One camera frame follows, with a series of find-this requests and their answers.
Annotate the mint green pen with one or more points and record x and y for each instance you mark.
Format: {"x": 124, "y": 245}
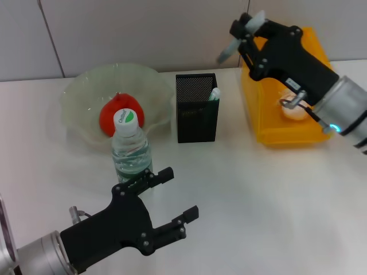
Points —
{"x": 215, "y": 94}

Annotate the yellow plastic bin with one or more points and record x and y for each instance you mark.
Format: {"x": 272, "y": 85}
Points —
{"x": 272, "y": 123}

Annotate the black mesh pen holder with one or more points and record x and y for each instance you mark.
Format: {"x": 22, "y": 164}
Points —
{"x": 198, "y": 123}

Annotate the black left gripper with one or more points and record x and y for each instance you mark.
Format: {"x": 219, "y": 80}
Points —
{"x": 114, "y": 229}

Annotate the clear water bottle green label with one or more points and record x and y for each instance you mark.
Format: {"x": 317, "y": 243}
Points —
{"x": 129, "y": 151}

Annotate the grey marker pen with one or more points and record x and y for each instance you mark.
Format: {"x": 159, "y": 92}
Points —
{"x": 229, "y": 51}

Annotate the pale green wavy glass plate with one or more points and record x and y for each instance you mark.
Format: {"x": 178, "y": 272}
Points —
{"x": 86, "y": 86}

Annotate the red-orange orange fruit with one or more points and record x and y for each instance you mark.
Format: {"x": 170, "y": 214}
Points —
{"x": 109, "y": 114}

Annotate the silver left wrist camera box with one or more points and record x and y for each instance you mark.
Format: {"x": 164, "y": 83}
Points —
{"x": 5, "y": 229}

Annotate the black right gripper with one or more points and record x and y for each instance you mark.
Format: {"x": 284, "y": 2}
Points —
{"x": 292, "y": 63}

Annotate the white paper ball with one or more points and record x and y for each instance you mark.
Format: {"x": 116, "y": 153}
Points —
{"x": 292, "y": 114}

